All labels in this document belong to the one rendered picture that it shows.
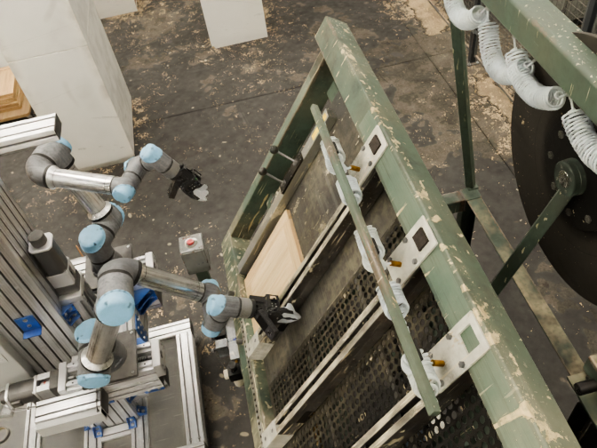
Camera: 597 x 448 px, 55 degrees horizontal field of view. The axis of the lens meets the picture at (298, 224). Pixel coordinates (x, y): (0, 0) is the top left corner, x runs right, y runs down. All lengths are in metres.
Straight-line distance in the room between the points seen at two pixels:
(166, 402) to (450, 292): 2.20
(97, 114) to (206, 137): 0.92
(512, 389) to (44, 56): 3.88
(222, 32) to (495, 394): 5.22
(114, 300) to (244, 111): 3.50
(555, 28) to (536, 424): 1.03
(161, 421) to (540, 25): 2.57
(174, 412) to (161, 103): 3.16
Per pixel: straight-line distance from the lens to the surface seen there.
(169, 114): 5.43
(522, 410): 1.28
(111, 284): 1.98
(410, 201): 1.59
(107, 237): 2.72
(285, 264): 2.39
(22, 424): 3.63
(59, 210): 4.90
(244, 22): 6.10
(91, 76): 4.57
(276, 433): 2.23
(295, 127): 2.54
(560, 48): 1.70
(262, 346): 2.44
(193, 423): 3.22
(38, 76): 4.61
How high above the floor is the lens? 3.08
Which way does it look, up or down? 48 degrees down
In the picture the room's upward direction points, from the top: 10 degrees counter-clockwise
